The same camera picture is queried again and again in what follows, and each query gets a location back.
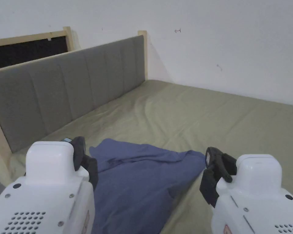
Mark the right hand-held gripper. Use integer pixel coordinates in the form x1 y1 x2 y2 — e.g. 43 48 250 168
199 146 293 234

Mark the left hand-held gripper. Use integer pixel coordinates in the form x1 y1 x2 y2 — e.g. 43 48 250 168
0 136 99 234

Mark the bed with pale green sheet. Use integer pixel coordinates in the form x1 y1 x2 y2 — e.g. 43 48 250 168
8 79 293 234

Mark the dark blue shirt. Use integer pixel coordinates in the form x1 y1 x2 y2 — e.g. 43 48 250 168
89 138 206 234

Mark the grey padded headboard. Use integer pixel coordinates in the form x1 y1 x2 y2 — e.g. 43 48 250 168
0 35 146 154

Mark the wood-framed black panel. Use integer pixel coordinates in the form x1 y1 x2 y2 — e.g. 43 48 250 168
0 26 73 71

